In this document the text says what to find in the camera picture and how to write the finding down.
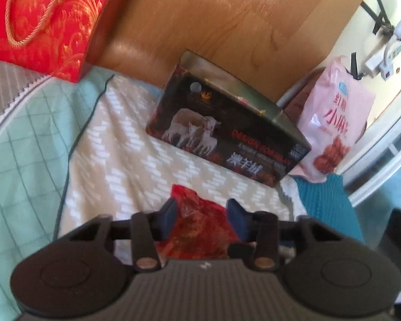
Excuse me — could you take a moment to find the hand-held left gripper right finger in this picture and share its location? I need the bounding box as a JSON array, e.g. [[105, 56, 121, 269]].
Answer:
[[226, 198, 345, 271]]

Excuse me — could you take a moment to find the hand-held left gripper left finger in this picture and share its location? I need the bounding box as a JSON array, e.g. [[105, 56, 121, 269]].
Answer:
[[65, 198, 179, 272]]

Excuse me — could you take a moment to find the red snack packet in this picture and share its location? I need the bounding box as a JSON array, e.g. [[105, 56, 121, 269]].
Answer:
[[157, 185, 251, 261]]

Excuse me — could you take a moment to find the dark box with sheep picture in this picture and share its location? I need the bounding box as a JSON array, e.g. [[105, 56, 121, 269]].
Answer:
[[146, 52, 312, 188]]

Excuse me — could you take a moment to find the patterned bed sheet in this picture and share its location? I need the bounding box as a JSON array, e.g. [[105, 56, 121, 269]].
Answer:
[[0, 58, 308, 321]]

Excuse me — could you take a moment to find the teal knitted cloth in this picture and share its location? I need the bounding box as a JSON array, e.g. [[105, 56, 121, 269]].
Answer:
[[292, 174, 365, 245]]

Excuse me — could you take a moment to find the pink snack bag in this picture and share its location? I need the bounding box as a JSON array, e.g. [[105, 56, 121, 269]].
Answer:
[[292, 55, 376, 184]]

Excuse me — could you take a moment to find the white furniture edge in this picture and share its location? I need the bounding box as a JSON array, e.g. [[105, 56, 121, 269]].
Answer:
[[337, 100, 401, 208]]

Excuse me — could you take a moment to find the wooden headboard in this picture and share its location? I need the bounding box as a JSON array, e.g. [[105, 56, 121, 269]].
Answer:
[[87, 0, 368, 102]]

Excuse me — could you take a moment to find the red gift bag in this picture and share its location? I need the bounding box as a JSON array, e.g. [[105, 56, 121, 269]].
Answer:
[[0, 0, 139, 83]]

